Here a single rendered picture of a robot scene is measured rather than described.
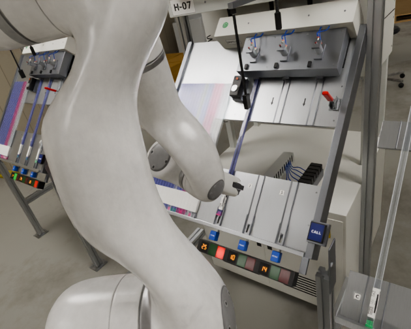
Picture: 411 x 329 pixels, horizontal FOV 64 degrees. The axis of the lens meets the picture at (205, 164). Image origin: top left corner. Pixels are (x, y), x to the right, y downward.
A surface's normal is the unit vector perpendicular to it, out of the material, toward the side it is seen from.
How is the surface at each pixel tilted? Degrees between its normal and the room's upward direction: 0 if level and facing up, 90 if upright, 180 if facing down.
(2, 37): 135
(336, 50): 43
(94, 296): 3
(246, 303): 0
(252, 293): 0
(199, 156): 72
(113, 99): 102
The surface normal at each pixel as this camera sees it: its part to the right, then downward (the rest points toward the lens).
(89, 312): -0.23, -0.63
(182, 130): 0.29, -0.20
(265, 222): -0.54, -0.29
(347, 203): -0.21, -0.85
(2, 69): 0.87, 0.06
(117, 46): 0.54, 0.58
